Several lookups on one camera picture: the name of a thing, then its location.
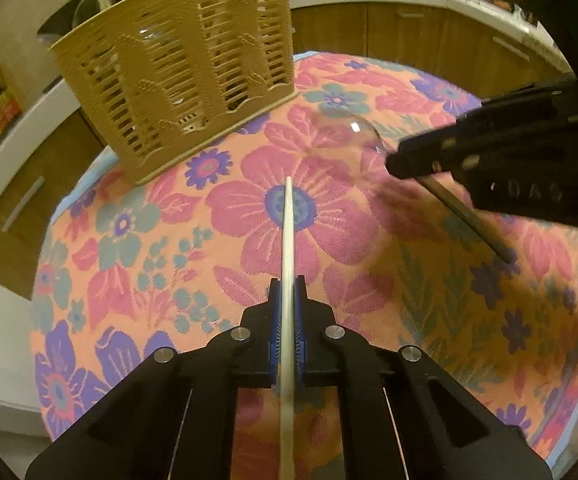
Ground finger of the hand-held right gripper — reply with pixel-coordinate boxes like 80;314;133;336
479;73;578;122
385;109;578;182

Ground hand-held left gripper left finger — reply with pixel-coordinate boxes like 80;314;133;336
25;277;283;480

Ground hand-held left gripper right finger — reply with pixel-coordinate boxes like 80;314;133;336
293;275;553;480

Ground beige plastic utensil basket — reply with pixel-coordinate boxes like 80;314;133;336
49;0;301;187

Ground floral tablecloth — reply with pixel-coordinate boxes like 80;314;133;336
29;50;578;467

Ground red label sauce bottle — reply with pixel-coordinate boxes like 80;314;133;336
0;62;26;134

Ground black wok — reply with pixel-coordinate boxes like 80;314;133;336
36;0;178;47

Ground silver cabinet handle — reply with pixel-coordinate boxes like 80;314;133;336
3;175;46;234
490;34;533;59

